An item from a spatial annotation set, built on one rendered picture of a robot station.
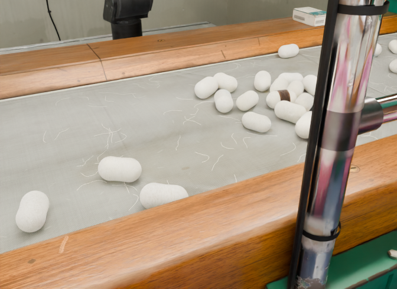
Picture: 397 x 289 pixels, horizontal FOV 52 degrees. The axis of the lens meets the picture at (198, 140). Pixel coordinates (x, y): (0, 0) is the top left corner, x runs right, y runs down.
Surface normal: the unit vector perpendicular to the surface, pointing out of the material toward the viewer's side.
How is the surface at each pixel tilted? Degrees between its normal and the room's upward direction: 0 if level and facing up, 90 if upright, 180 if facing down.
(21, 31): 90
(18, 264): 0
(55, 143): 0
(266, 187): 0
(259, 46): 45
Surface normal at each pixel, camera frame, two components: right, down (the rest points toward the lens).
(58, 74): 0.30, -0.30
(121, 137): -0.01, -0.87
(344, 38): -0.60, 0.40
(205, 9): 0.47, 0.44
